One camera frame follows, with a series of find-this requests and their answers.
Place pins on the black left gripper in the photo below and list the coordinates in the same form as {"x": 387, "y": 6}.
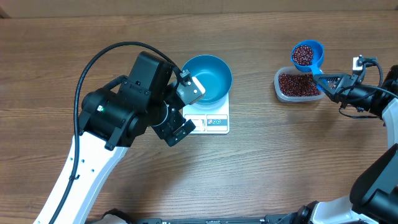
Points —
{"x": 168, "y": 131}

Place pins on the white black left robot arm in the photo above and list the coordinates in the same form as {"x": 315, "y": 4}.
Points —
{"x": 111, "y": 118}

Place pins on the white digital kitchen scale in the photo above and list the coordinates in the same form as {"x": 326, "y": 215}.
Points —
{"x": 209, "y": 119}

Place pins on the blue plastic measuring scoop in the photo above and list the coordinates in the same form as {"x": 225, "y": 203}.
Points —
{"x": 307, "y": 57}

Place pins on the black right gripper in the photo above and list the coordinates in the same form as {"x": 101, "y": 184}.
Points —
{"x": 339, "y": 78}

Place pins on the red beans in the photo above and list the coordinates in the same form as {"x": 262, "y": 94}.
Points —
{"x": 298, "y": 85}

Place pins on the teal metal bowl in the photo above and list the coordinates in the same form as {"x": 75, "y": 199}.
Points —
{"x": 214, "y": 74}

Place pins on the clear plastic bean container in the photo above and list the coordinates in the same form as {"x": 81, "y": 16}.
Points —
{"x": 292, "y": 99}

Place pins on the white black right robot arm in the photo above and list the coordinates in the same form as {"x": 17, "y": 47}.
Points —
{"x": 373, "y": 196}

